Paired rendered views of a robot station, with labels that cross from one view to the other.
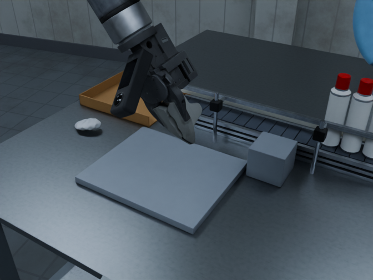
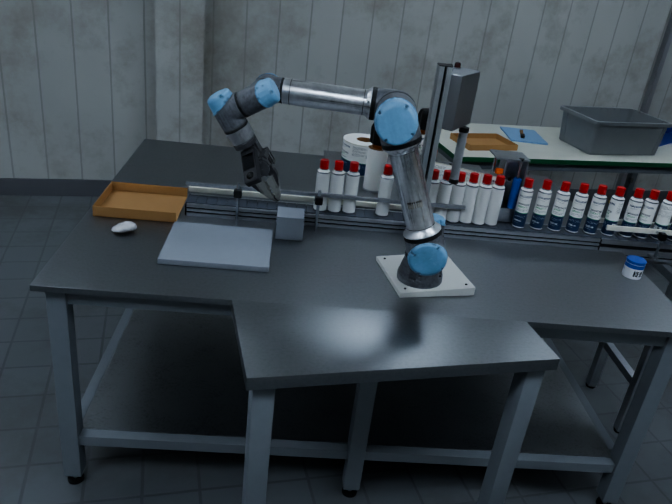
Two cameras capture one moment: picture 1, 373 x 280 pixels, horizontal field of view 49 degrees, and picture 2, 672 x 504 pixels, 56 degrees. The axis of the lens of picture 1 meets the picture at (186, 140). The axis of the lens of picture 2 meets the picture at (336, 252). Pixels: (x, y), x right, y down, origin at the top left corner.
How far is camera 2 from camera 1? 1.37 m
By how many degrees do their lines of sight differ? 33
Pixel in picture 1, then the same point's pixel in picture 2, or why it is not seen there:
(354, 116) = (335, 186)
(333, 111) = (322, 184)
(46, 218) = (160, 285)
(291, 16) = (197, 119)
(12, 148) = (72, 254)
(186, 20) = (59, 130)
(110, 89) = (108, 200)
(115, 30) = (240, 137)
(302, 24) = (207, 127)
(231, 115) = (242, 203)
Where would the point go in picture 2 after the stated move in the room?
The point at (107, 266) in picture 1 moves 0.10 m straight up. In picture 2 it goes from (231, 296) to (232, 267)
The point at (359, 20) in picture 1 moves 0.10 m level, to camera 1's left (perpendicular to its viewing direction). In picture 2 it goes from (378, 125) to (348, 128)
